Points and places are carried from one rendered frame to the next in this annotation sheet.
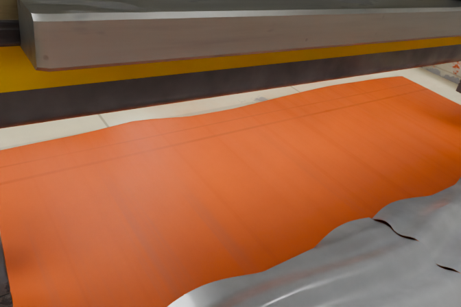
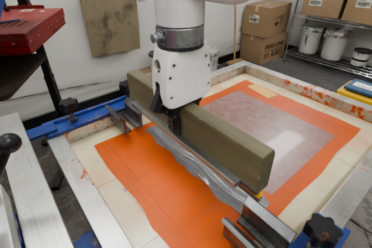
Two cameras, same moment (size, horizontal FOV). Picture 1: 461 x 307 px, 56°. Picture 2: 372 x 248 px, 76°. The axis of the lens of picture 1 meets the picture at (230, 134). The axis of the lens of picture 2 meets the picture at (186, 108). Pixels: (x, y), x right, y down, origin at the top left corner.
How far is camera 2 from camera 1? 0.45 m
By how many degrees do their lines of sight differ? 75
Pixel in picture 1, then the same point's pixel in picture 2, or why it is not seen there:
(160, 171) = (180, 213)
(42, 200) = (202, 238)
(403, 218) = (185, 160)
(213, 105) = (133, 205)
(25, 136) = not seen: outside the picture
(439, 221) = (186, 154)
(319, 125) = (141, 174)
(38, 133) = not seen: outside the picture
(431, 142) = (145, 148)
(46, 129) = not seen: outside the picture
